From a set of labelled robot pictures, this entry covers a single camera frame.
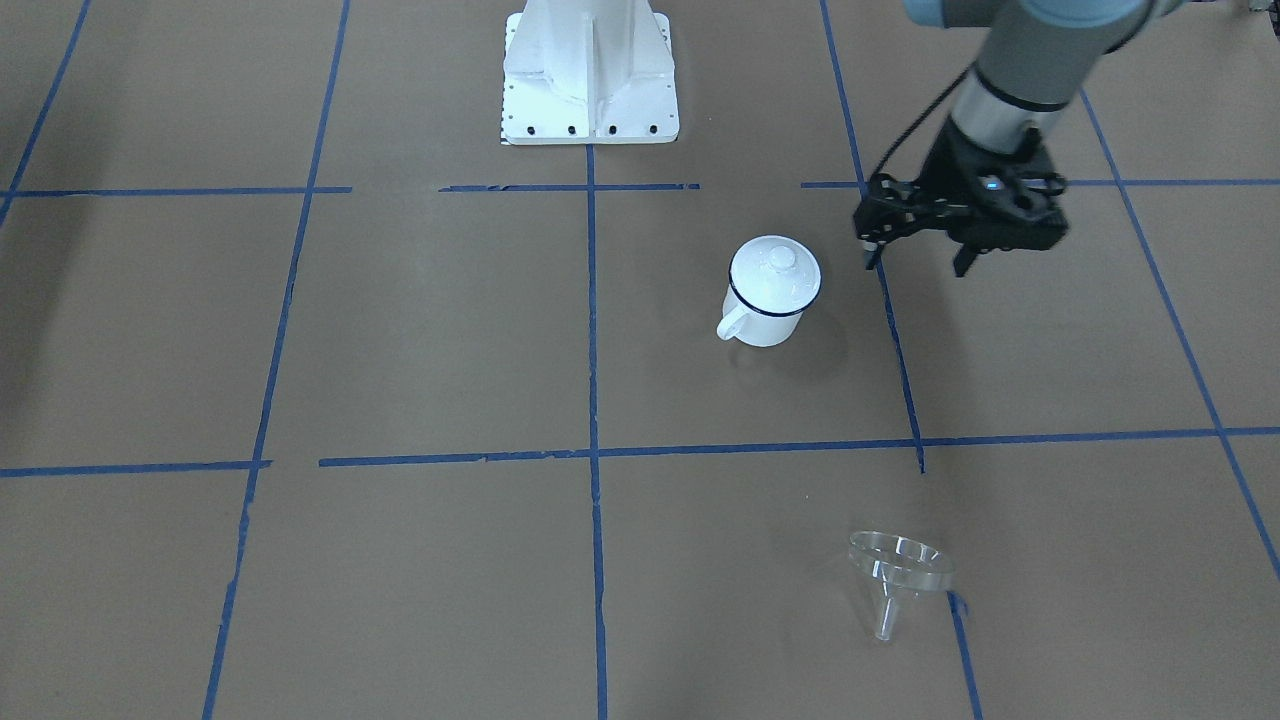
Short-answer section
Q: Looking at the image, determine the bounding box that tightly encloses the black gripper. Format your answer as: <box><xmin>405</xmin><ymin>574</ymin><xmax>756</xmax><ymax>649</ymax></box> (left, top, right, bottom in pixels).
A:
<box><xmin>852</xmin><ymin>126</ymin><xmax>1069</xmax><ymax>278</ymax></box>

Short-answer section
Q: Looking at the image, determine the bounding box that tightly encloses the white pedestal column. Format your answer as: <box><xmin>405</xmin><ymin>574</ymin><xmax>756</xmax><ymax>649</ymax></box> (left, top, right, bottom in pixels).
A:
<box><xmin>500</xmin><ymin>1</ymin><xmax>681</xmax><ymax>146</ymax></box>

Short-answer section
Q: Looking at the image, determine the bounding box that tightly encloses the white enamel mug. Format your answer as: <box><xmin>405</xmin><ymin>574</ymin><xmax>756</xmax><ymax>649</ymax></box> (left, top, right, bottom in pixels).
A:
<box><xmin>716</xmin><ymin>234</ymin><xmax>822</xmax><ymax>348</ymax></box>

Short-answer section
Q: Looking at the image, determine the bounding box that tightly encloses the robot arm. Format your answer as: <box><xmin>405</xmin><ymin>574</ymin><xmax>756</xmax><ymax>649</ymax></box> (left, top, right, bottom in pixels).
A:
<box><xmin>852</xmin><ymin>1</ymin><xmax>1179</xmax><ymax>277</ymax></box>

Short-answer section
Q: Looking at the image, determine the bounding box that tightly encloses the clear plastic funnel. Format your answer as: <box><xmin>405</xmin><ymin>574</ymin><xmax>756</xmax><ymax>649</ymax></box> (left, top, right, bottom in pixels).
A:
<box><xmin>847</xmin><ymin>530</ymin><xmax>957</xmax><ymax>644</ymax></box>

